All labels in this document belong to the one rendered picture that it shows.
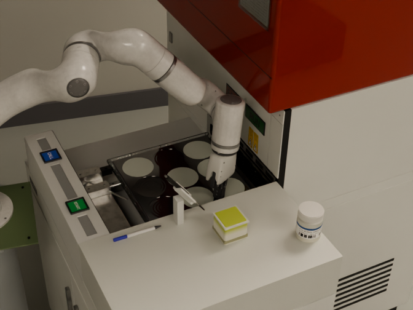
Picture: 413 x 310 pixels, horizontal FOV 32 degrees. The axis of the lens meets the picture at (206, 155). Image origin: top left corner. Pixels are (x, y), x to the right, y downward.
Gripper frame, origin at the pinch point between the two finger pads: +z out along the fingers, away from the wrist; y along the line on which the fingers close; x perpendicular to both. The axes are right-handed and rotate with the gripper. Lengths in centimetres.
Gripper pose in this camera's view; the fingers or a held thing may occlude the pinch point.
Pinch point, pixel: (219, 192)
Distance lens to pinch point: 223.3
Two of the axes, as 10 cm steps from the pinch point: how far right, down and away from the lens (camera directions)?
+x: 8.4, 3.4, -4.2
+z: -1.0, 8.6, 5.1
